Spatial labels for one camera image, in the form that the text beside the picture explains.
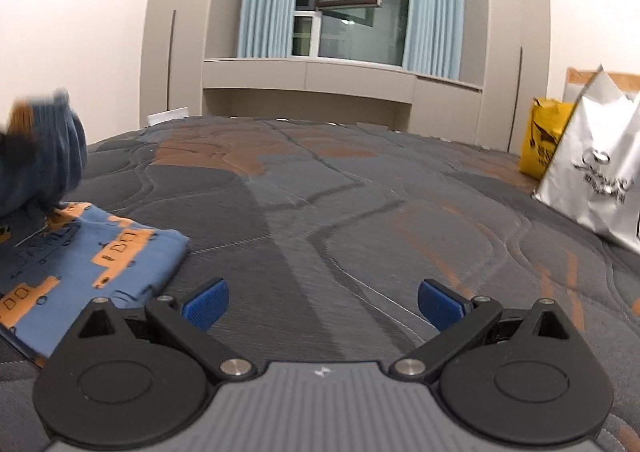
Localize right light blue curtain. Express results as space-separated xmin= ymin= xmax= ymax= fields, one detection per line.
xmin=402 ymin=0 xmax=465 ymax=80

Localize beige built-in cabinet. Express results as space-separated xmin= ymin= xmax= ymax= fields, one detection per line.
xmin=139 ymin=0 xmax=551 ymax=153

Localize grey orange quilted mattress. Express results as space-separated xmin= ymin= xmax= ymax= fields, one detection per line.
xmin=1 ymin=117 xmax=639 ymax=451

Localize white printed shopping bag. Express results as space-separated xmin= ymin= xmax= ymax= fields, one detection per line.
xmin=534 ymin=68 xmax=639 ymax=253

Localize yellow plastic bag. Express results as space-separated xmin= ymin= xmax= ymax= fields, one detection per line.
xmin=518 ymin=99 xmax=575 ymax=180

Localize white box by bed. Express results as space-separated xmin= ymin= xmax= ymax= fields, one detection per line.
xmin=148 ymin=108 xmax=190 ymax=127

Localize blue orange patterned pants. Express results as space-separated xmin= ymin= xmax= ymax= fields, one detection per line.
xmin=1 ymin=90 xmax=188 ymax=363

